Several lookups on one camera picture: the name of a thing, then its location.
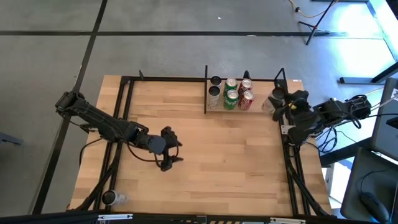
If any grey monitor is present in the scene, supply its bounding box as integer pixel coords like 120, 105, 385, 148
371, 77, 398, 162

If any black overhead beam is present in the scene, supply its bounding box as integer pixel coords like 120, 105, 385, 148
0, 210, 398, 224

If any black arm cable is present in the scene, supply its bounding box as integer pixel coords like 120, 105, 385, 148
78, 138, 104, 167

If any red Coca-Cola can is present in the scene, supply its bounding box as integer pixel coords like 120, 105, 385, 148
238, 90, 256, 111
239, 78, 254, 93

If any silver beam bracket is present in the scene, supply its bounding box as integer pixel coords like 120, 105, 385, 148
269, 217, 307, 224
97, 213, 134, 222

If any black computer mouse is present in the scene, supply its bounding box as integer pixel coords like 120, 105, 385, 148
359, 192, 390, 223

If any blue chair part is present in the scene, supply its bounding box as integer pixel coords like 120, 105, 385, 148
0, 132, 23, 147

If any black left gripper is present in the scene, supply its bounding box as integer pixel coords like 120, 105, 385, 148
160, 126, 184, 172

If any black metal table frame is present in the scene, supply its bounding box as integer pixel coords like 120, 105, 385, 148
67, 67, 336, 218

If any black tripod stand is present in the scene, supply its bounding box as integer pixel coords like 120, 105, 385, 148
297, 0, 331, 46

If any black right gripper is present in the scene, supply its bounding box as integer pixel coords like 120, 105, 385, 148
272, 88, 312, 123

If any green Sprite can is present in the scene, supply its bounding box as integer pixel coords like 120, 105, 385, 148
223, 89, 239, 111
224, 77, 239, 93

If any black desk base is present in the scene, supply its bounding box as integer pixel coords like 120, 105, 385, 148
338, 62, 398, 85

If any grey desk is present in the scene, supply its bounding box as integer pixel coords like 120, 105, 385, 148
340, 147, 398, 223

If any black shelf divider panel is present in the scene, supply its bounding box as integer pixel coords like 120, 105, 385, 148
203, 65, 209, 114

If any black cable bundle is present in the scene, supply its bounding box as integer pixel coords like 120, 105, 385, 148
310, 126, 340, 155

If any yellow floor cable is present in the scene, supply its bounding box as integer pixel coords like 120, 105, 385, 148
288, 0, 328, 19

